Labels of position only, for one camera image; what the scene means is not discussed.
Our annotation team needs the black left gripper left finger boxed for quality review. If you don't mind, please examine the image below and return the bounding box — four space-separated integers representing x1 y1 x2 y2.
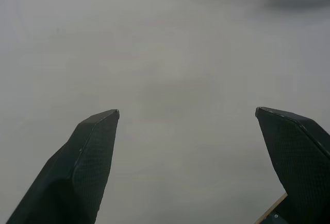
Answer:
5 109 120 224

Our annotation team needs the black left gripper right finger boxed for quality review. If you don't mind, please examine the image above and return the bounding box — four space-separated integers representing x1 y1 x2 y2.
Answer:
255 106 330 224

